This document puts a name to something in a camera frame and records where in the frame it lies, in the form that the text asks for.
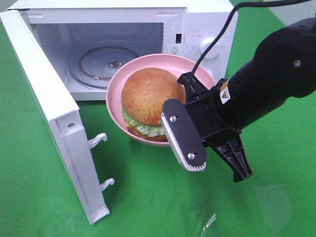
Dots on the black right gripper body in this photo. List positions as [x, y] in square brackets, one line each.
[213, 128]

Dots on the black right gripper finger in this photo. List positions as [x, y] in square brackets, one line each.
[194, 89]
[233, 154]

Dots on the pink round plate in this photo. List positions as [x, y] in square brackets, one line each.
[176, 65]

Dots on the burger with lettuce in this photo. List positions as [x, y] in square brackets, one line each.
[142, 98]

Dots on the white microwave door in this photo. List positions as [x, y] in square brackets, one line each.
[62, 115]

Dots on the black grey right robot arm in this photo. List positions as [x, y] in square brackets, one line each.
[283, 66]

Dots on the glass microwave turntable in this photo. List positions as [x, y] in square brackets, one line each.
[93, 65]

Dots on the white microwave oven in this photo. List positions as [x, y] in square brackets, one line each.
[179, 27]

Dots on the black wrist camera mount plate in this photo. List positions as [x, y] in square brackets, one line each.
[183, 136]

